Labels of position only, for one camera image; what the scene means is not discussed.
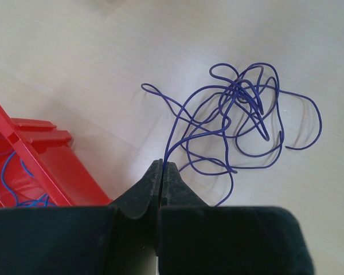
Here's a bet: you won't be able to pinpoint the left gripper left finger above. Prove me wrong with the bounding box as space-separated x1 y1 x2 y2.
0 160 163 274

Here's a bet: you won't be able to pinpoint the blue wire in red bin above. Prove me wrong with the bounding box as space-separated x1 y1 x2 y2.
0 125 58 209

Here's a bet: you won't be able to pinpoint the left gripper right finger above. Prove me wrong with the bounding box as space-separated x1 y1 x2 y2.
158 162 315 274

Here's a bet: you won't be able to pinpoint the purple and yellow wires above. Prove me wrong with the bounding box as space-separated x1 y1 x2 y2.
140 62 323 207

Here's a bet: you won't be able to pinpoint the red plastic bin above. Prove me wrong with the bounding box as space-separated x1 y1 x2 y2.
0 106 112 207

